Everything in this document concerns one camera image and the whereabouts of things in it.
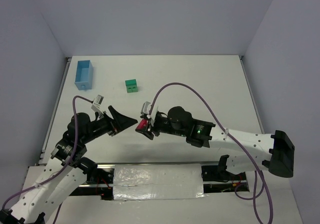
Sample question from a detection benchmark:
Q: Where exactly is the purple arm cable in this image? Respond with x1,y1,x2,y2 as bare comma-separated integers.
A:
1,96,95,224
149,83,275,224

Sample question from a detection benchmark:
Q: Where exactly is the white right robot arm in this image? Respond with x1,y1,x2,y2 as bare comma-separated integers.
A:
135,106,295,178

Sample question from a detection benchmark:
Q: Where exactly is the blue plastic bin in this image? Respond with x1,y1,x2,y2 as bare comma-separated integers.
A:
74,60,94,90

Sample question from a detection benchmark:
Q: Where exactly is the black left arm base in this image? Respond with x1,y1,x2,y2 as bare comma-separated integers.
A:
76,158,115,185

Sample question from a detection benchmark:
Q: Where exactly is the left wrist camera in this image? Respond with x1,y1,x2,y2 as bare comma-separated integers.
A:
91,95,104,117

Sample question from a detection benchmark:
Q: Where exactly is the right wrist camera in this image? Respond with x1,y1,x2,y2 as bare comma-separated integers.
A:
140,101,158,126

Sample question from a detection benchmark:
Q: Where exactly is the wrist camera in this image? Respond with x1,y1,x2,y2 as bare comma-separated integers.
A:
140,101,158,126
91,95,104,117

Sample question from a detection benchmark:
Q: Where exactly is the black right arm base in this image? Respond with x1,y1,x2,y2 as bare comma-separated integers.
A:
201,155,249,194

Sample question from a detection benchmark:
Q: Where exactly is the green rectangular wooden block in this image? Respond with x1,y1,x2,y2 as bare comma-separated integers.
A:
125,79,137,86

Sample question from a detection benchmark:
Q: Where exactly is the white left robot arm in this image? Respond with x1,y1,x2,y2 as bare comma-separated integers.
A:
0,106,137,224

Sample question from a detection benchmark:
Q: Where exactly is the green arched hospital block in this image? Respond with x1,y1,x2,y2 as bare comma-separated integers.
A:
126,84,138,93

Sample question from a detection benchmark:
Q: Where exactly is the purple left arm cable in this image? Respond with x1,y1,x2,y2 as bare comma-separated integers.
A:
1,96,95,224

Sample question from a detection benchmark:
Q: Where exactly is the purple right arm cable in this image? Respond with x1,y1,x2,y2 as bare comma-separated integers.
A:
149,83,275,224

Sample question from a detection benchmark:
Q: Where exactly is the red triangular wooden block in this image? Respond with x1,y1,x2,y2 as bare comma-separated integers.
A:
136,122,148,130

